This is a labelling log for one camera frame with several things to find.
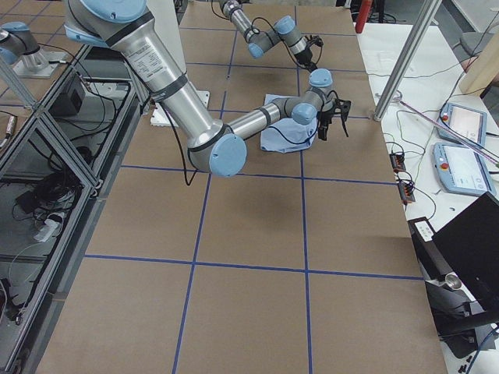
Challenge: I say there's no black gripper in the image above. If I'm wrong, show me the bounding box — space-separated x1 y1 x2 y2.
294 46 317 72
317 99 335 141

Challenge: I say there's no light blue t-shirt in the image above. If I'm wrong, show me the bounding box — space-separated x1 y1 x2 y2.
260 104 317 153

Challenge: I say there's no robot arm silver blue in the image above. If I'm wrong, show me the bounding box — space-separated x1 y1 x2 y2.
64 1 340 177
218 1 324 72

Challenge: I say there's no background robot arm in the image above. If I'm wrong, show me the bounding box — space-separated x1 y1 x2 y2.
1 21 48 73

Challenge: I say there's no red fire extinguisher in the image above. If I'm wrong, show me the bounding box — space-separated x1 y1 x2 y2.
355 0 373 34

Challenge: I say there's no upper orange circuit board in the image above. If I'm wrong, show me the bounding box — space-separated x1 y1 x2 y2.
388 142 406 171

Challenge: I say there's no orange circuit board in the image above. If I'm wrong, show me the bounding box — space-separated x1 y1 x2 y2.
388 142 406 171
397 179 416 206

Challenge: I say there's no reacher grabber stick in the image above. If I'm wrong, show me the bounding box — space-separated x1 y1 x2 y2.
389 90 498 168

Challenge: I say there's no lower orange circuit board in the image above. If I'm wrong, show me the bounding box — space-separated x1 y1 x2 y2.
397 179 416 206

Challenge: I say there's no lower teach pendant tablet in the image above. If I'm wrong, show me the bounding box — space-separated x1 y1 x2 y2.
433 142 496 196

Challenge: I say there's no teach pendant tablet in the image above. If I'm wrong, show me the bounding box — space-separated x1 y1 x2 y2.
433 142 496 196
437 103 487 145

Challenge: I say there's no upper teach pendant tablet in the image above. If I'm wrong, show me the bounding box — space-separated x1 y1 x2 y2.
437 103 487 145

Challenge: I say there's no black box with label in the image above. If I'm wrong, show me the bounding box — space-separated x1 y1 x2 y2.
408 217 452 281

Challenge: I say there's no black monitor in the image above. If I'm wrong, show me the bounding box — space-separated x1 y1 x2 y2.
433 192 498 310

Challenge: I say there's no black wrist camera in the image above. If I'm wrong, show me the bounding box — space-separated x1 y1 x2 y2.
305 35 324 48
334 98 352 137

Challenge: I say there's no aluminium frame post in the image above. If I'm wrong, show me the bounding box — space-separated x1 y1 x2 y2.
373 0 442 122

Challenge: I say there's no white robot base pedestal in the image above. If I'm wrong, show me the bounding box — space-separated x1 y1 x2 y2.
149 0 210 129

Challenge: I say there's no aluminium side frame rack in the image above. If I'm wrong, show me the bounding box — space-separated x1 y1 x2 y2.
0 7 157 374

